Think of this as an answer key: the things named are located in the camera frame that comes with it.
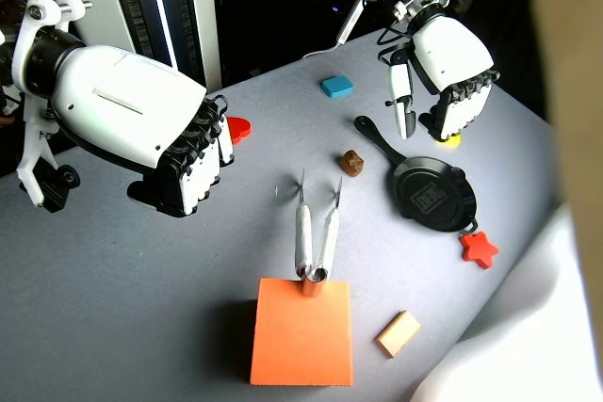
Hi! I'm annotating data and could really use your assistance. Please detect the blue rounded block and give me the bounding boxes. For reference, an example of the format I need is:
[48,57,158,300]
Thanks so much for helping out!
[320,75,355,100]

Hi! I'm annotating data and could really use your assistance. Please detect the white power strip with cable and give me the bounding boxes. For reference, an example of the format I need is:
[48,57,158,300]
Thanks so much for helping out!
[301,0,373,59]

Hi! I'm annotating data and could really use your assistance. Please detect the white background sheet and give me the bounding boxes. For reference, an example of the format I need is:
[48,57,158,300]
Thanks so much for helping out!
[409,203,590,402]

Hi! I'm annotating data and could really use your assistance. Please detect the beige blurred post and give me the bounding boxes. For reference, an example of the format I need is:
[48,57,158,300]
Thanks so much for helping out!
[531,0,603,402]

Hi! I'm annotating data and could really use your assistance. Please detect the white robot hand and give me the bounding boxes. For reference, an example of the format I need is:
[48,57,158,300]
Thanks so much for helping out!
[50,43,236,218]
[386,12,501,142]

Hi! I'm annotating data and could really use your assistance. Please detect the red star block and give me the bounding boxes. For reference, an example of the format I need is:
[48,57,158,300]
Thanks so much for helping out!
[459,231,500,270]

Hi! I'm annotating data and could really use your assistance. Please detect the orange foam cube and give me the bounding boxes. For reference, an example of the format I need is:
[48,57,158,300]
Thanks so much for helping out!
[250,278,354,387]

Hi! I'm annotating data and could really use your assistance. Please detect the metal tongs with white handles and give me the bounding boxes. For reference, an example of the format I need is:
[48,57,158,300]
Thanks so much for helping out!
[294,168,344,298]

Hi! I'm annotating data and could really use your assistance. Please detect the grey table cloth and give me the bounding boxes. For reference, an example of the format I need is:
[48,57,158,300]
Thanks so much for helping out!
[0,27,566,402]

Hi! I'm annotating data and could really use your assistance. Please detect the brown small lump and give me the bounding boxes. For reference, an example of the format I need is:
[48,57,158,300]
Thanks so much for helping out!
[338,149,366,177]

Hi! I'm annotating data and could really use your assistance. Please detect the black toy frying pan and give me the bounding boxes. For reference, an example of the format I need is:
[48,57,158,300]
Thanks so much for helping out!
[353,114,480,234]

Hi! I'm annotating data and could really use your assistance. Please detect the yellow rounded block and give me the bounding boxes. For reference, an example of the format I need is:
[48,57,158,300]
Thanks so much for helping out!
[433,132,463,149]

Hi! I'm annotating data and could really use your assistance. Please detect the tan wooden rectangular block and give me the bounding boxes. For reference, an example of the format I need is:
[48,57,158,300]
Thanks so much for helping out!
[375,310,422,359]

